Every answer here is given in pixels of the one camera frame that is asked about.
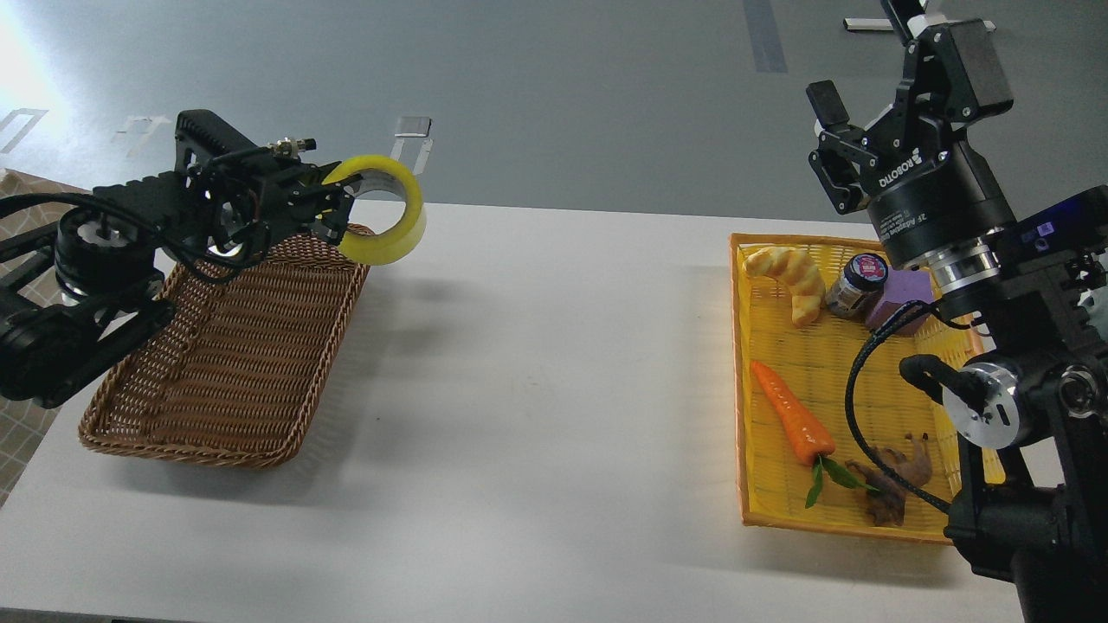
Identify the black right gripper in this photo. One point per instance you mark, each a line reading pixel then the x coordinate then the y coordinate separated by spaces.
pixel 912 169

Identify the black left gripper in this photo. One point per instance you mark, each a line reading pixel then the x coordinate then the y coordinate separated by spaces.
pixel 255 204

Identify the yellow tape roll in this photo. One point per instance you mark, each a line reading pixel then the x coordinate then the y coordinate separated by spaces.
pixel 384 174

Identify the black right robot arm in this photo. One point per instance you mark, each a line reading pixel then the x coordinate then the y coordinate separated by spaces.
pixel 1030 413

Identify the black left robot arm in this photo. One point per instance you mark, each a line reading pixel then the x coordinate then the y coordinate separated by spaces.
pixel 84 291

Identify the white metal stand base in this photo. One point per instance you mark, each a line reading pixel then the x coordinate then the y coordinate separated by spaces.
pixel 882 24

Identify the purple foam block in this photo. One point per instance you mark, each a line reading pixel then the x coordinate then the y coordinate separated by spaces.
pixel 900 288

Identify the small dark glass jar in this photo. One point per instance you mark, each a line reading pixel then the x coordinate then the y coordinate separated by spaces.
pixel 861 279

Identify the brown wicker basket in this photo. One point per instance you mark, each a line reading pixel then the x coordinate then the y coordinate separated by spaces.
pixel 235 379

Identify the yellow plastic tray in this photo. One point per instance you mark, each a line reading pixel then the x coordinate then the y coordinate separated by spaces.
pixel 814 361

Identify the orange toy carrot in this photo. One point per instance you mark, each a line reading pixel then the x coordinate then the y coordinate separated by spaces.
pixel 810 441

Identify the beige checkered cloth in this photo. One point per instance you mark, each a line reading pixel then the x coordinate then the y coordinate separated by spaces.
pixel 23 424

